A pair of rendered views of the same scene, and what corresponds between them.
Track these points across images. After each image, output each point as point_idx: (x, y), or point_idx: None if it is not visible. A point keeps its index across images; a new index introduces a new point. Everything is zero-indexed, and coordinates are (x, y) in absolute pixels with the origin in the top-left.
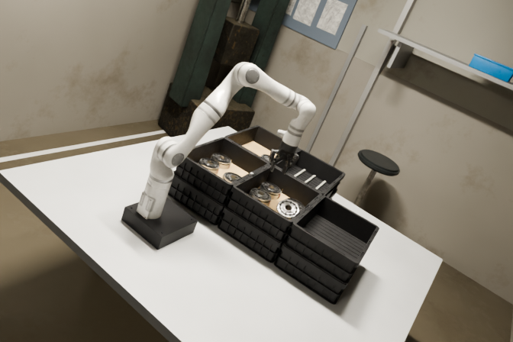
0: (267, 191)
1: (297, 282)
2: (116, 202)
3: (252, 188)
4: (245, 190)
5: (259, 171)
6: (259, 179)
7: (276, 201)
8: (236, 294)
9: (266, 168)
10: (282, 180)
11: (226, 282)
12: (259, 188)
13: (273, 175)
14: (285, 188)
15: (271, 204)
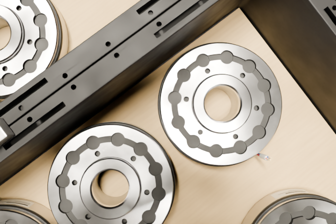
0: (177, 146)
1: None
2: None
3: (93, 110)
4: (10, 170)
5: (111, 61)
6: (131, 75)
7: (229, 178)
8: None
9: (194, 3)
10: (317, 59)
11: None
12: (123, 132)
13: (277, 9)
14: (327, 98)
15: (179, 211)
